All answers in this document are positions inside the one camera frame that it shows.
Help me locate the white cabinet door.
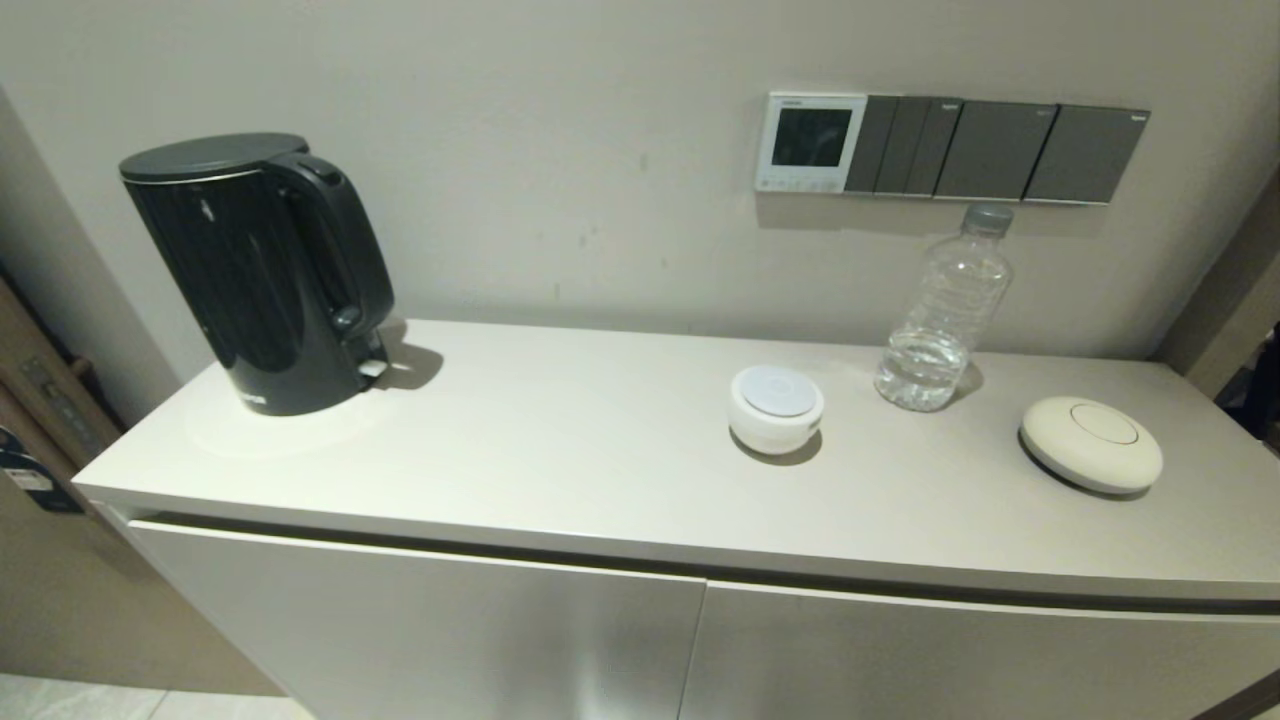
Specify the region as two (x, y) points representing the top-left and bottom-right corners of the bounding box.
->
(130, 520), (708, 720)
(680, 580), (1280, 720)

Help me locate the metal door latch plate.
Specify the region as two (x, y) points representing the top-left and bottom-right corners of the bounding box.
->
(20, 355), (101, 451)

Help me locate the clear plastic water bottle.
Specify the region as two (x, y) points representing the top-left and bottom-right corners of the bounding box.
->
(874, 202), (1015, 413)

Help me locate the white sideboard cabinet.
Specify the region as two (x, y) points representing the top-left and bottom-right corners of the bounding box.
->
(72, 318), (1280, 720)

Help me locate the dark hanging door tag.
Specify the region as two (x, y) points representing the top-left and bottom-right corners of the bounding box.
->
(0, 428), (86, 516)

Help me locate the light brown wooden door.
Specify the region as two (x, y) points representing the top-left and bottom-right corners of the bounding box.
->
(0, 280), (281, 696)

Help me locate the white wall thermostat panel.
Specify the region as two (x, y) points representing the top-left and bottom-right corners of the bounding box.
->
(754, 92), (869, 194)

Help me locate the cream round disc device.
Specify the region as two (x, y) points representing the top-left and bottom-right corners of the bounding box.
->
(1019, 396), (1164, 496)

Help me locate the grey single wall switch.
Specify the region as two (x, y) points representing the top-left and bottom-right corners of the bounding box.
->
(935, 100), (1059, 201)
(1024, 104), (1151, 206)

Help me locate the brown door frame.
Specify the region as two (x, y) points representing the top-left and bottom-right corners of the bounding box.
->
(1160, 170), (1280, 401)

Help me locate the black electric kettle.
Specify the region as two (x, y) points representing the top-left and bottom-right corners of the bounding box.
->
(119, 133), (396, 418)

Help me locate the grey triple rocker wall switch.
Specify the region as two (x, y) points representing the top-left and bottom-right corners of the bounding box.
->
(845, 95), (964, 197)

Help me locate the small white round speaker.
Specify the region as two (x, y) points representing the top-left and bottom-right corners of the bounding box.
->
(728, 365), (826, 457)

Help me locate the dark object behind door frame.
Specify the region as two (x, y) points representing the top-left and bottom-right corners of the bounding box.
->
(1222, 322), (1280, 441)

